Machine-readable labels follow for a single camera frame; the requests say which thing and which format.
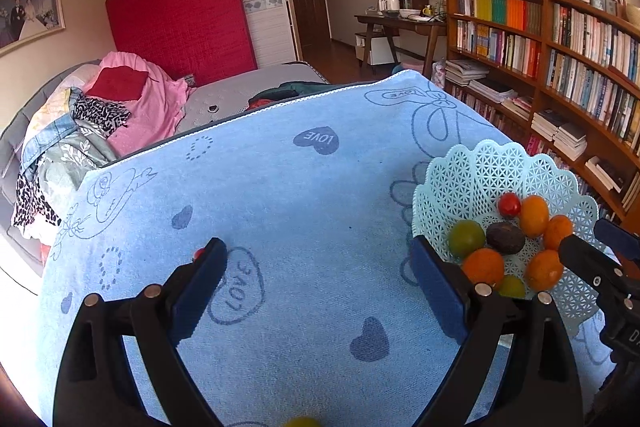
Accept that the large oval orange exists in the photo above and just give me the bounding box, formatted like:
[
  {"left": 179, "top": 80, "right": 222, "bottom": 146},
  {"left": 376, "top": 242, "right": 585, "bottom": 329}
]
[{"left": 524, "top": 249, "right": 564, "bottom": 291}]

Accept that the small mandarin orange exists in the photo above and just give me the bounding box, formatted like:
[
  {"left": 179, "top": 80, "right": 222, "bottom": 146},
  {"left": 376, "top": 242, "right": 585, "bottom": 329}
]
[{"left": 542, "top": 215, "right": 574, "bottom": 251}]

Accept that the small oval orange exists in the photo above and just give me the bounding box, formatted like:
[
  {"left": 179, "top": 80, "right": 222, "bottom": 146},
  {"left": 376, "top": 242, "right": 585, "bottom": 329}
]
[{"left": 518, "top": 195, "right": 549, "bottom": 239}]

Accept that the small green tomato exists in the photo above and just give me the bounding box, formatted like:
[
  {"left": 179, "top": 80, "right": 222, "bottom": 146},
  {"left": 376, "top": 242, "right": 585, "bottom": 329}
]
[{"left": 499, "top": 274, "right": 526, "bottom": 299}]

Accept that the dark brown avocado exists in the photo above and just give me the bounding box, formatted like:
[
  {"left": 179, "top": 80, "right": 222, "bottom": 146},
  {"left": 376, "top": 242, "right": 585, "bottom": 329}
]
[{"left": 486, "top": 221, "right": 526, "bottom": 256}]

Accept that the small red tomato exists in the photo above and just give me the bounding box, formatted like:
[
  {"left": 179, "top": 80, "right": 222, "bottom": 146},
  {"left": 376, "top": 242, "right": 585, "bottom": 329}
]
[{"left": 497, "top": 192, "right": 521, "bottom": 220}]

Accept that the round textured orange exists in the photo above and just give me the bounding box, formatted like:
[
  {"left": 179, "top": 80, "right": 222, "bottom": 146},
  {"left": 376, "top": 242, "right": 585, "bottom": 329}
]
[{"left": 461, "top": 248, "right": 504, "bottom": 288}]

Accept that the large green tomato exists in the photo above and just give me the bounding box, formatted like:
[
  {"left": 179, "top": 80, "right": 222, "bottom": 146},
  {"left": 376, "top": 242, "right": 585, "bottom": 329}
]
[{"left": 448, "top": 220, "right": 486, "bottom": 258}]

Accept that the wooden bookshelf with books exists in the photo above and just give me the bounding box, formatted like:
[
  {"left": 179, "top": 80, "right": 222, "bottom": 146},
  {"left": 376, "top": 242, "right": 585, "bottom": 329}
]
[{"left": 447, "top": 0, "right": 639, "bottom": 233}]

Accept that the pile of clothes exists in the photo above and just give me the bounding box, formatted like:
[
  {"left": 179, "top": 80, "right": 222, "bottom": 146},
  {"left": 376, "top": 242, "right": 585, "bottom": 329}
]
[{"left": 11, "top": 52, "right": 192, "bottom": 244}]

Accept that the dark wooden desk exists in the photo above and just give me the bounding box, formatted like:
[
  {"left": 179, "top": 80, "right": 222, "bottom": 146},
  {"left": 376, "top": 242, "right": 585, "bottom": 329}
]
[{"left": 355, "top": 14, "right": 447, "bottom": 78}]

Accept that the red mattress headboard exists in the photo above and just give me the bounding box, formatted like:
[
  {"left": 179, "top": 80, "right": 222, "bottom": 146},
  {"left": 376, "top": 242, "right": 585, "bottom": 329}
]
[{"left": 105, "top": 0, "right": 257, "bottom": 87}]

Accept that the framed wedding photo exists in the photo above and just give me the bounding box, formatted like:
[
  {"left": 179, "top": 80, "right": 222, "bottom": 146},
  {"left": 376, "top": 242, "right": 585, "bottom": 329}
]
[{"left": 1, "top": 0, "right": 65, "bottom": 55}]

